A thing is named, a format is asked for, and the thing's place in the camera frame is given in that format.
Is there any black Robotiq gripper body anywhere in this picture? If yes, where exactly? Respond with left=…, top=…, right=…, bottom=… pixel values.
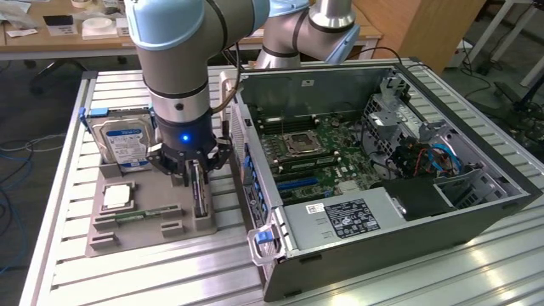
left=153, top=110, right=216, bottom=164

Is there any green graphics card black shroud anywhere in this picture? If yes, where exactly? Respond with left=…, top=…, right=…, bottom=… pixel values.
left=187, top=159, right=211, bottom=221

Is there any hard disk in blue carrier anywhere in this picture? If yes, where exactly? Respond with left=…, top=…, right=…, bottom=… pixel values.
left=79, top=106, right=157, bottom=175

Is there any silver CPU chip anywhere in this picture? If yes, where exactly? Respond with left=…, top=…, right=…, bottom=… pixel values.
left=101, top=186, right=131, bottom=210

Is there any green loose RAM stick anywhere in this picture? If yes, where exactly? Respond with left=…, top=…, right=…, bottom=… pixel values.
left=113, top=205, right=180, bottom=224

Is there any metal CPU socket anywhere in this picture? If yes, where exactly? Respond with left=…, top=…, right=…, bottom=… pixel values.
left=283, top=130, right=327, bottom=157

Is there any blue expansion slot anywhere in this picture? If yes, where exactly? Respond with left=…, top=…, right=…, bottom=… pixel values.
left=276, top=177, right=320, bottom=191

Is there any installed RAM stick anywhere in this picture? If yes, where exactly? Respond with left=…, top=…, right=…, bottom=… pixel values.
left=280, top=156, right=340, bottom=171

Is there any grey printed parts rack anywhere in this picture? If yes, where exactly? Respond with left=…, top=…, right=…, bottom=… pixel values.
left=84, top=159, right=217, bottom=258

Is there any green motherboard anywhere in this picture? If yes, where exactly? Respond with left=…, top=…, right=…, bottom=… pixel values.
left=248, top=105, right=384, bottom=207

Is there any grey power supply unit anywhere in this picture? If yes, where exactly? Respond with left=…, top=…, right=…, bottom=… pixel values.
left=283, top=187, right=409, bottom=251

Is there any plain white labelled box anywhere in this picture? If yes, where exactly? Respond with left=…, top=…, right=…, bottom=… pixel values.
left=115, top=17, right=131, bottom=38

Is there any black office chair base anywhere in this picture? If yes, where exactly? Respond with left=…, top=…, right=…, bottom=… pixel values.
left=24, top=55, right=129, bottom=95

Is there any white box with tape roll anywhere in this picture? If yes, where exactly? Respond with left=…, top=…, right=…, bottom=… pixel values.
left=81, top=17, right=119, bottom=41

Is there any metal disk bay cage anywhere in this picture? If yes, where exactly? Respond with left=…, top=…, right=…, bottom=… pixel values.
left=360, top=92, right=431, bottom=154

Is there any wooden desk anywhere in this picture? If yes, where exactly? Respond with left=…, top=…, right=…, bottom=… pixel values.
left=0, top=0, right=384, bottom=69

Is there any white box black lid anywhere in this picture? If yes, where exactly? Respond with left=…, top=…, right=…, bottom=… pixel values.
left=41, top=15, right=79, bottom=36

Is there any black open PC case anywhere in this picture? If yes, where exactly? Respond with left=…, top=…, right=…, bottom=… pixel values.
left=219, top=62, right=544, bottom=303

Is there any white paper label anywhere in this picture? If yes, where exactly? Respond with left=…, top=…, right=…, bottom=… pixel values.
left=4, top=28, right=39, bottom=38

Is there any clear plastic bag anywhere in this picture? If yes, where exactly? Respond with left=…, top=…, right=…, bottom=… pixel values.
left=0, top=0, right=44, bottom=29

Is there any brown wooden cabinet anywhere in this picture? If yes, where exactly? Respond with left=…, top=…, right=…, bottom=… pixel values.
left=352, top=0, right=488, bottom=74

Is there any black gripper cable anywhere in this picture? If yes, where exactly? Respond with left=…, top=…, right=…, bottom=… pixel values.
left=209, top=40, right=245, bottom=128

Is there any white floor cable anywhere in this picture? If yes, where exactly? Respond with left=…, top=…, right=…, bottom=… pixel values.
left=0, top=132, right=65, bottom=153

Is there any blue floor cable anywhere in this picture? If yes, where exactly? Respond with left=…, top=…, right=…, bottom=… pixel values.
left=0, top=149, right=36, bottom=278

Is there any red disk wire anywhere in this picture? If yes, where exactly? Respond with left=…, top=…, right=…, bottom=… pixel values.
left=413, top=149, right=427, bottom=175

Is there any black power cable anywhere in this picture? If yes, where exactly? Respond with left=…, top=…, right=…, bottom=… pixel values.
left=351, top=47, right=405, bottom=66

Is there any blue disk wire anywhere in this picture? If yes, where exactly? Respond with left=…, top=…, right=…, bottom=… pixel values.
left=427, top=143, right=463, bottom=176

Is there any white desk frame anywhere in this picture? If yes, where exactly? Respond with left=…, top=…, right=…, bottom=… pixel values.
left=467, top=0, right=544, bottom=87

